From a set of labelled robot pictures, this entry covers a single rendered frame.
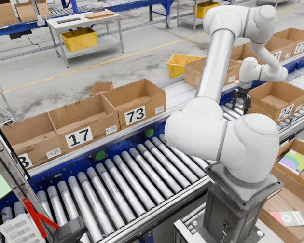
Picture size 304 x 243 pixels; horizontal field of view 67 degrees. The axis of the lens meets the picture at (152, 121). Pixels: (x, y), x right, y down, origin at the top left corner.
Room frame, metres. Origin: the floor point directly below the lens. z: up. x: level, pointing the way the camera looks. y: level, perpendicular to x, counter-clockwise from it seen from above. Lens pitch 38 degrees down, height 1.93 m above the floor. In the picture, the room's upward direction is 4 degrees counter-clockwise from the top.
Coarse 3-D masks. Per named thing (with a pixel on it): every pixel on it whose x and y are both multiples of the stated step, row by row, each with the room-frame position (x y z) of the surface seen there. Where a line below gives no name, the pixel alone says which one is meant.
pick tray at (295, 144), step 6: (294, 138) 1.09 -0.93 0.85; (288, 144) 1.05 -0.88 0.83; (294, 144) 1.07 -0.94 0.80; (300, 144) 1.05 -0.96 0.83; (282, 150) 1.02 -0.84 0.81; (294, 150) 1.06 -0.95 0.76; (300, 150) 1.03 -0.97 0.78; (276, 162) 0.90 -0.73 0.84; (282, 168) 0.86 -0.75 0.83; (288, 174) 0.83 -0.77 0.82; (294, 174) 0.80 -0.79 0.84; (300, 174) 0.86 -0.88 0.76; (300, 180) 0.77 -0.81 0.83
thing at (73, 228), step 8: (80, 216) 0.49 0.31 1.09; (64, 224) 0.46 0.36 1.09; (72, 224) 0.46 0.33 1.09; (80, 224) 0.46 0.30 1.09; (56, 232) 0.44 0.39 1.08; (64, 232) 0.43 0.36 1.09; (72, 232) 0.43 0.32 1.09; (80, 232) 0.44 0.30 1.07; (56, 240) 0.41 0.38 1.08; (64, 240) 0.41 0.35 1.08; (72, 240) 0.42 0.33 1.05
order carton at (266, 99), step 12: (264, 84) 1.69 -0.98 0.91; (276, 84) 1.74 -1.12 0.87; (288, 84) 1.66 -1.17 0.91; (252, 96) 1.51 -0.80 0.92; (264, 96) 1.72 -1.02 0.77; (276, 96) 1.71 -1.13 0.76; (288, 96) 1.63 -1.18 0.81; (300, 96) 1.46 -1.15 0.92; (252, 108) 1.49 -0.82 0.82; (264, 108) 1.40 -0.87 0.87; (276, 108) 1.33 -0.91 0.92; (300, 108) 1.50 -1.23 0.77; (276, 120) 1.34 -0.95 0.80
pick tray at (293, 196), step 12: (276, 168) 0.85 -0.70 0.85; (288, 180) 0.78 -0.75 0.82; (288, 192) 0.74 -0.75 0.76; (300, 192) 0.71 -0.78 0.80; (264, 204) 0.68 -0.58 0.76; (276, 204) 0.68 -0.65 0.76; (288, 204) 0.67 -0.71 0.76; (300, 204) 0.67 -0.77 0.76; (264, 216) 0.59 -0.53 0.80; (276, 228) 0.53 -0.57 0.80; (288, 228) 0.54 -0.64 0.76; (300, 228) 0.54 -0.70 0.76; (288, 240) 0.48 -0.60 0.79; (300, 240) 0.45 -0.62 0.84
